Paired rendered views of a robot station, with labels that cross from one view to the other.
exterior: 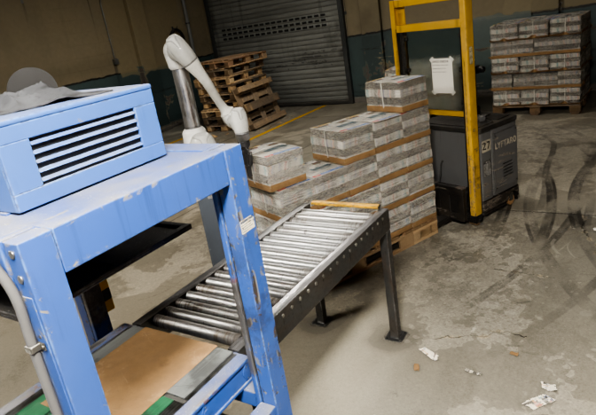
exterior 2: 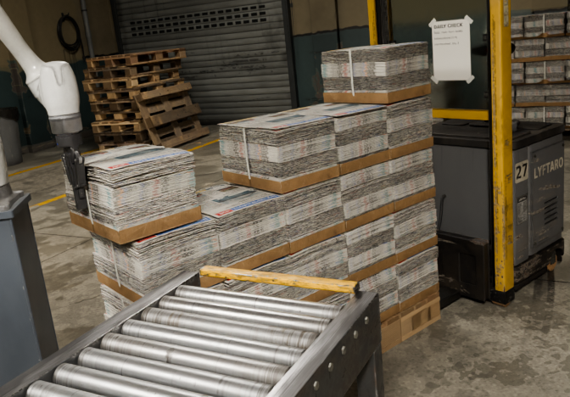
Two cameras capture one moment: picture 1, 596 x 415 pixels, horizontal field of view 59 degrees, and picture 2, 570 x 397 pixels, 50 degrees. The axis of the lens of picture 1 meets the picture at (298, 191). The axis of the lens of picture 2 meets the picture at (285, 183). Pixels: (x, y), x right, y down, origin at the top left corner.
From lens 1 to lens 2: 1.52 m
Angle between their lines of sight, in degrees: 7
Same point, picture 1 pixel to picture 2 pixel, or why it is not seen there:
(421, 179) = (416, 225)
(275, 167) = (132, 190)
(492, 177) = (528, 226)
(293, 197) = (170, 254)
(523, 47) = (530, 49)
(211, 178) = not seen: outside the picture
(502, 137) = (544, 158)
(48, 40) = not seen: outside the picture
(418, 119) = (414, 117)
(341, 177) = (274, 217)
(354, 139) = (300, 145)
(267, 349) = not seen: outside the picture
